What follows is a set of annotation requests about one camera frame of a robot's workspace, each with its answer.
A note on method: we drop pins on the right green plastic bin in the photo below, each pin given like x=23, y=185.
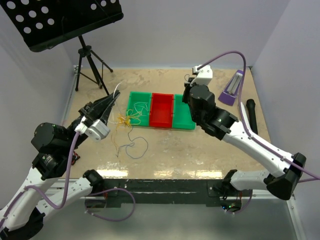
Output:
x=181, y=114

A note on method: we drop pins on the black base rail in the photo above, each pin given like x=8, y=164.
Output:
x=208, y=192

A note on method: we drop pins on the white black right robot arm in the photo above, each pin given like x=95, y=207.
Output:
x=283, y=170

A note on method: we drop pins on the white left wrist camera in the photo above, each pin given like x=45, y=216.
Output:
x=96, y=131

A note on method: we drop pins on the black microphone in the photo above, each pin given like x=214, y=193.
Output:
x=251, y=108

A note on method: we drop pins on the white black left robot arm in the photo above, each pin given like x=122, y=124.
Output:
x=46, y=189

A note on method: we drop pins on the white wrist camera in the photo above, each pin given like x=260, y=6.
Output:
x=96, y=131
x=203, y=76

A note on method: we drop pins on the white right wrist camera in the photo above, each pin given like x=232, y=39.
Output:
x=203, y=76

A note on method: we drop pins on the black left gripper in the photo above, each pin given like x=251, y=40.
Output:
x=92, y=110

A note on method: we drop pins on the left green plastic bin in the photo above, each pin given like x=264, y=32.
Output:
x=138, y=108

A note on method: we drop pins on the black music stand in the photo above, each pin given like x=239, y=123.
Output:
x=32, y=33

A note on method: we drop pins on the red plastic bin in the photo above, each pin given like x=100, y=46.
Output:
x=161, y=110

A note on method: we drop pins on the white microphone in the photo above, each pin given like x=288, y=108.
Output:
x=243, y=115

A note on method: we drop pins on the green plastic bin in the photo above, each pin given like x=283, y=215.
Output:
x=138, y=108
x=181, y=114

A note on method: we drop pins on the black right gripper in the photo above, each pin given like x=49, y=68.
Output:
x=187, y=86

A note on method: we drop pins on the purple metronome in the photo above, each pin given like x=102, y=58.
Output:
x=230, y=92

